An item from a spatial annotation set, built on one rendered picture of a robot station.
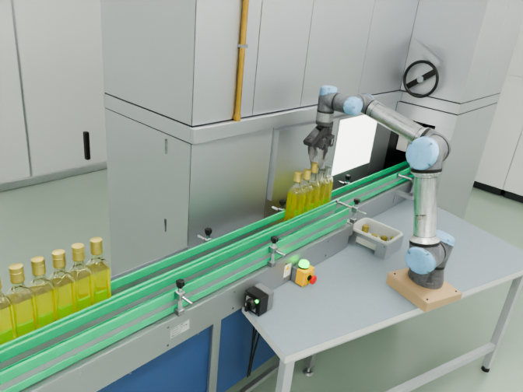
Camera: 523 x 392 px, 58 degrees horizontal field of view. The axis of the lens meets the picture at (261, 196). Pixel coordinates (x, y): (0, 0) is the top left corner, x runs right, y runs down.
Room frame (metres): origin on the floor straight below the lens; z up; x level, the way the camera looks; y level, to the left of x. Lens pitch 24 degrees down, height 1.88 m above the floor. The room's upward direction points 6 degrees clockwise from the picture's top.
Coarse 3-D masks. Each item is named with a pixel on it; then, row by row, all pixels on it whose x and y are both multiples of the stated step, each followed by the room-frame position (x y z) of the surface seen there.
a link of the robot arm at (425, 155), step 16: (416, 144) 1.70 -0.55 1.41; (432, 144) 1.67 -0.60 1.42; (416, 160) 1.68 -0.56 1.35; (432, 160) 1.65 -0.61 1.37; (416, 176) 1.69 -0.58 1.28; (432, 176) 1.67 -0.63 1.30; (416, 192) 1.68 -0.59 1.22; (432, 192) 1.66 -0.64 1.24; (416, 208) 1.67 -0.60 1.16; (432, 208) 1.65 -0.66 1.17; (416, 224) 1.66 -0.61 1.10; (432, 224) 1.64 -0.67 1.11; (416, 240) 1.63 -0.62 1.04; (432, 240) 1.62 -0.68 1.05; (416, 256) 1.61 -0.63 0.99; (432, 256) 1.59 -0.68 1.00; (416, 272) 1.60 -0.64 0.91
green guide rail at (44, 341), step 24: (312, 216) 1.94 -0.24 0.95; (264, 240) 1.69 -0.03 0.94; (216, 264) 1.49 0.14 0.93; (144, 288) 1.25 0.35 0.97; (168, 288) 1.33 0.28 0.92; (96, 312) 1.12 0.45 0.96; (120, 312) 1.18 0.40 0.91; (48, 336) 1.01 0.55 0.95; (72, 336) 1.06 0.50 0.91; (0, 360) 0.91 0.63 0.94; (24, 360) 0.96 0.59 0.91
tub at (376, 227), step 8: (360, 224) 2.18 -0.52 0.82; (368, 224) 2.21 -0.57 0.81; (376, 224) 2.18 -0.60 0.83; (360, 232) 2.06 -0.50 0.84; (368, 232) 2.20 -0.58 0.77; (376, 232) 2.17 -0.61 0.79; (384, 232) 2.14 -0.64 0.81; (392, 232) 2.12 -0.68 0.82; (400, 232) 2.09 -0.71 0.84; (392, 240) 2.00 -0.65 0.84
